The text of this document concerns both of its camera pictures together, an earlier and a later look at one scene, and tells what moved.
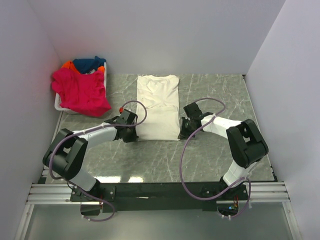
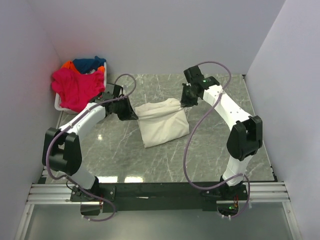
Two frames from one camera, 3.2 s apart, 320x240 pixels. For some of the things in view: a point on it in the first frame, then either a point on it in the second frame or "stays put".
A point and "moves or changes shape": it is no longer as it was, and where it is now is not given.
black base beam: x=164 y=196 stays put
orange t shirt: x=69 y=64 stays put
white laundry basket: x=57 y=99 stays put
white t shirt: x=160 y=95 moves or changes shape
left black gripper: x=133 y=138 -> x=129 y=114
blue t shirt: x=87 y=66 stays put
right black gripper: x=184 y=134 -> x=185 y=102
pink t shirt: x=83 y=93 stays put
